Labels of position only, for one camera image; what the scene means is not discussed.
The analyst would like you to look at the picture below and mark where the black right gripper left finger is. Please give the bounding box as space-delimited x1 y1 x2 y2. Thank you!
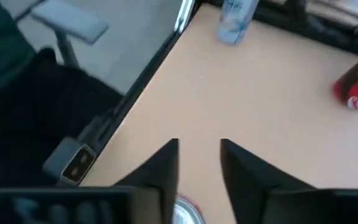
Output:
0 138 180 224

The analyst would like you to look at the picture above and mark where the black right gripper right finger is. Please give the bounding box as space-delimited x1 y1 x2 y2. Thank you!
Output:
219 138 358 224

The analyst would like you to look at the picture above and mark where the white blue Celsius can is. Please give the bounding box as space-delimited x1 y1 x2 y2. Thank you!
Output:
216 0 260 46

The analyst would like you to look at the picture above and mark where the grey armrest office chair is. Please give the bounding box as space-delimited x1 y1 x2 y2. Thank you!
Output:
31 0 110 68

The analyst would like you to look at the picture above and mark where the grey table-level camera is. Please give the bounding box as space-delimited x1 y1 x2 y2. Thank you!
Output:
42 136 98 187

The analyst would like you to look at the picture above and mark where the black aluminium table frame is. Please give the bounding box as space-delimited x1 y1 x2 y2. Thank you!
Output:
73 0 358 162

